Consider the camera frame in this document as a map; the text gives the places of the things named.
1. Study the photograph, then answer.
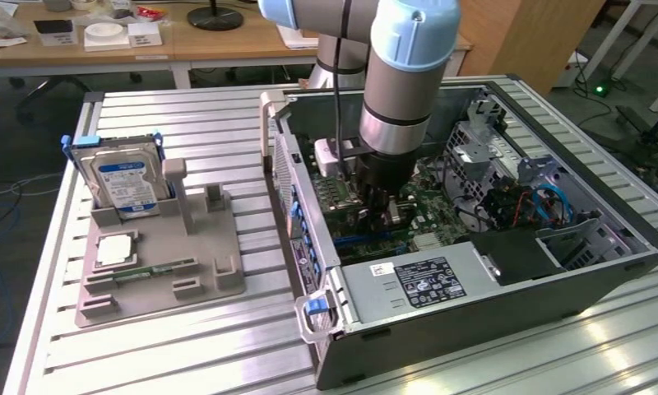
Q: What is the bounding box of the green ram stick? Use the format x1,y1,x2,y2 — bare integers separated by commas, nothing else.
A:
111,263,190,281

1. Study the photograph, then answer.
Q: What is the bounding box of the metal drive cage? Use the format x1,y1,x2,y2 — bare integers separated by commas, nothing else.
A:
443,121,527,205

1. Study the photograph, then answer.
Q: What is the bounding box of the grey power supply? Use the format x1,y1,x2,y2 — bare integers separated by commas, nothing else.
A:
338,241,500,325

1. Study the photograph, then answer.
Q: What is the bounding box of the plain white box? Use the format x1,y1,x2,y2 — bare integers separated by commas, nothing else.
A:
126,21,166,49

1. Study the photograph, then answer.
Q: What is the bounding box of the blue expansion slot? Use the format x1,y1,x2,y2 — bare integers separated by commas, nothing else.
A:
331,231,394,247

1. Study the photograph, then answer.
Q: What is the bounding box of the wooden cabinet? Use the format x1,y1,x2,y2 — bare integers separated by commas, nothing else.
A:
456,0,607,96

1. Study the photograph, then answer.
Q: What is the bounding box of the stack of white papers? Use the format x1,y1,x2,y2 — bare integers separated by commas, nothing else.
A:
275,24,319,51

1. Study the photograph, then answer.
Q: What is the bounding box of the black and white box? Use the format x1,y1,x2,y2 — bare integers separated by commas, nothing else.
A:
31,19,80,48

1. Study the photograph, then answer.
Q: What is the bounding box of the silver cpu chip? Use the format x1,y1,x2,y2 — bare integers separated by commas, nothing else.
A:
95,235,135,268

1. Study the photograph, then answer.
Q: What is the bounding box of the black round lamp base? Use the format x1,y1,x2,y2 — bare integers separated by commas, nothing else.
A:
186,0,244,32

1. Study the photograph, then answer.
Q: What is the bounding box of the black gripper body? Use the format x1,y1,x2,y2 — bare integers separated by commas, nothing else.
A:
355,150,419,207

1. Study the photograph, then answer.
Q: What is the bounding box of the white box with round hole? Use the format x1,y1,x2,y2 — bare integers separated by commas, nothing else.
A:
82,22,132,53

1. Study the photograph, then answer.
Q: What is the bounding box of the hard disk with blue carrier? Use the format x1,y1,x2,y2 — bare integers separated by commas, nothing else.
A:
58,131,168,220

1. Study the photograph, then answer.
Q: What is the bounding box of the red wire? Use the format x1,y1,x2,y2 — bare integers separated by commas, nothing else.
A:
511,189,534,224

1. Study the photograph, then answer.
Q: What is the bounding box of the open dark pc case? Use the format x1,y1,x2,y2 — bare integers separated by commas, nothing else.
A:
258,73,658,391

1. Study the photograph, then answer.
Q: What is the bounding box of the black power connector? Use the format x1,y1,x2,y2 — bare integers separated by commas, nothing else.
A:
479,187,520,231

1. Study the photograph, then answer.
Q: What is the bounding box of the black floor stand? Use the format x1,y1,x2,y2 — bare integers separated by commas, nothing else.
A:
615,103,658,184

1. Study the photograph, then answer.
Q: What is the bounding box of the white desk frame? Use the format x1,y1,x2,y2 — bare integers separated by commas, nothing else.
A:
578,0,658,113

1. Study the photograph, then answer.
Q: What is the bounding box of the black chair base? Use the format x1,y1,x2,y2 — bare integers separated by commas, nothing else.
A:
8,70,143,123

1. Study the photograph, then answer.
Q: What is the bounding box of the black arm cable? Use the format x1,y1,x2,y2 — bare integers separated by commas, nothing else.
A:
330,35,348,178

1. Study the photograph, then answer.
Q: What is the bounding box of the blue wire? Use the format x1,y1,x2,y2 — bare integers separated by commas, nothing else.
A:
530,184,575,226

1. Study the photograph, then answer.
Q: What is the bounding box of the wooden desk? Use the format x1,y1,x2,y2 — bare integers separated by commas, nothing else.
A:
0,0,472,79

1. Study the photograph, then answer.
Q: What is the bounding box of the grey parts rack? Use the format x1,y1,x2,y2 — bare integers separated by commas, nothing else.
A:
74,158,248,329

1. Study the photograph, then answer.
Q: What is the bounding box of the green motherboard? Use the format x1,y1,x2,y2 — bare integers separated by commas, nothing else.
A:
300,135,475,267

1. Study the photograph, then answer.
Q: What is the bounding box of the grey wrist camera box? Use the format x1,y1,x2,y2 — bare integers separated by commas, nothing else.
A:
312,138,375,179

